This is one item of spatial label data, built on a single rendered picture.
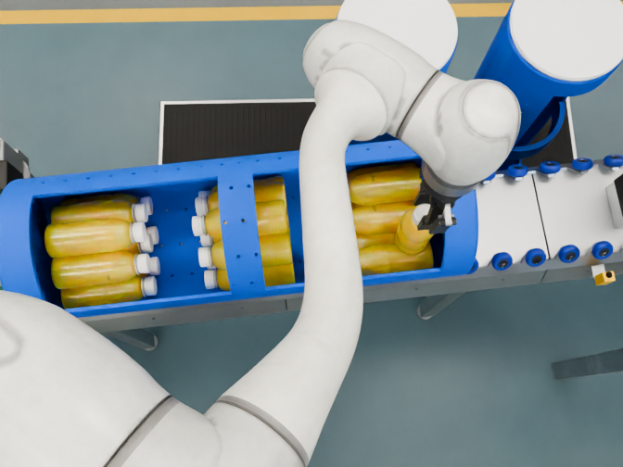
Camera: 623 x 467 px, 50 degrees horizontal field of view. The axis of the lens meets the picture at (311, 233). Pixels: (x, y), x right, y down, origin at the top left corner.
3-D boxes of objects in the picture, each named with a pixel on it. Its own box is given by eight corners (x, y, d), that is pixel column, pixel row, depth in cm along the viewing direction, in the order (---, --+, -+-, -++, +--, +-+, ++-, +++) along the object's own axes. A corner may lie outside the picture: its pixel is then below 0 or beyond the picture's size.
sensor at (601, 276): (607, 283, 153) (616, 280, 148) (594, 285, 153) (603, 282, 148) (600, 251, 155) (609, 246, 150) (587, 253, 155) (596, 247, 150)
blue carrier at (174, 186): (455, 287, 147) (489, 254, 119) (50, 333, 143) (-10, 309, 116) (434, 166, 155) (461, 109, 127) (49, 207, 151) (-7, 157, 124)
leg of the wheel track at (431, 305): (434, 318, 240) (477, 286, 180) (418, 320, 240) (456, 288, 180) (431, 302, 242) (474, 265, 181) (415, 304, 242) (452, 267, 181)
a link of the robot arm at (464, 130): (513, 145, 93) (432, 94, 94) (553, 94, 78) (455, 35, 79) (472, 207, 90) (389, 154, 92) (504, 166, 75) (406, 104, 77)
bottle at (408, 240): (433, 240, 137) (450, 217, 121) (410, 262, 136) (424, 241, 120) (410, 217, 138) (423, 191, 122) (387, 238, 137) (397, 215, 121)
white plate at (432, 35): (479, 54, 152) (478, 56, 153) (423, -43, 158) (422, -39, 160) (369, 100, 149) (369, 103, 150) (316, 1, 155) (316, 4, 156)
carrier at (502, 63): (425, 183, 238) (501, 213, 235) (490, 56, 153) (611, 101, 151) (451, 115, 245) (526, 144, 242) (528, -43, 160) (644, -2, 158)
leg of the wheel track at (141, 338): (158, 349, 237) (108, 327, 176) (142, 351, 236) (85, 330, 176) (158, 333, 238) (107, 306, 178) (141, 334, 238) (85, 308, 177)
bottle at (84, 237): (40, 236, 125) (130, 227, 126) (48, 217, 130) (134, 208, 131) (50, 265, 128) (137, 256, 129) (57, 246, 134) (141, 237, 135)
